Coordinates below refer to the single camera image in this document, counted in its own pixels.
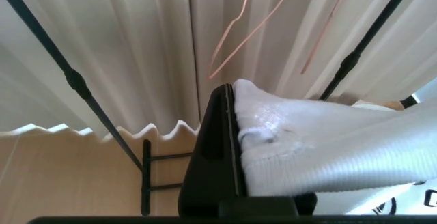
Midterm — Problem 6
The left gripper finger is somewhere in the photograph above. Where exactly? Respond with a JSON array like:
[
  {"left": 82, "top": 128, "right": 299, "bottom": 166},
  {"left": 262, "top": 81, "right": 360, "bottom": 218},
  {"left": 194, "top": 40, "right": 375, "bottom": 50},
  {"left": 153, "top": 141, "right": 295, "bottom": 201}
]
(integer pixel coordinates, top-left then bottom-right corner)
[{"left": 178, "top": 83, "right": 247, "bottom": 217}]

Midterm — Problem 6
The white t-shirt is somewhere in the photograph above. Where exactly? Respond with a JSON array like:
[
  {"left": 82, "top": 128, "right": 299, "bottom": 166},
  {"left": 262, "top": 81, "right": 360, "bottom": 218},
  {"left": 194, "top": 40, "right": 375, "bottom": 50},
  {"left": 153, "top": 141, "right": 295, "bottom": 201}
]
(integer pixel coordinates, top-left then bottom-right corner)
[{"left": 233, "top": 79, "right": 437, "bottom": 216}]

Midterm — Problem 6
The pink clothes hanger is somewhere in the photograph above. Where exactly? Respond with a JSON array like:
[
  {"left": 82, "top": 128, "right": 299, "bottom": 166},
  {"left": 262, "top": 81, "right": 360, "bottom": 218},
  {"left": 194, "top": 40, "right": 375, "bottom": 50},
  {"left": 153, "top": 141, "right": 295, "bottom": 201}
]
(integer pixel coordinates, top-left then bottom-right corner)
[
  {"left": 300, "top": 0, "right": 356, "bottom": 75},
  {"left": 208, "top": 0, "right": 303, "bottom": 80}
]

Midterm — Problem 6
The black clothes rack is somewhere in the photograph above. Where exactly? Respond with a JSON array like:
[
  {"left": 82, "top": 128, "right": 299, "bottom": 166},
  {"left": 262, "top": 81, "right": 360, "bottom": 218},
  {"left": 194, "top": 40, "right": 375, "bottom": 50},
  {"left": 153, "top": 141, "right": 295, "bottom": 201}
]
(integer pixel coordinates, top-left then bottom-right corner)
[{"left": 0, "top": 0, "right": 420, "bottom": 217}]

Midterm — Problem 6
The beige curtain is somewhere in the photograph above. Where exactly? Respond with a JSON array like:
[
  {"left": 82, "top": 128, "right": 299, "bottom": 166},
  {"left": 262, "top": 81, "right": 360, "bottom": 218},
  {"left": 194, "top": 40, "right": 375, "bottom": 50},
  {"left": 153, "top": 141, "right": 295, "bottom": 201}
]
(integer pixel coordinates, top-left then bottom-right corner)
[{"left": 0, "top": 0, "right": 437, "bottom": 141}]

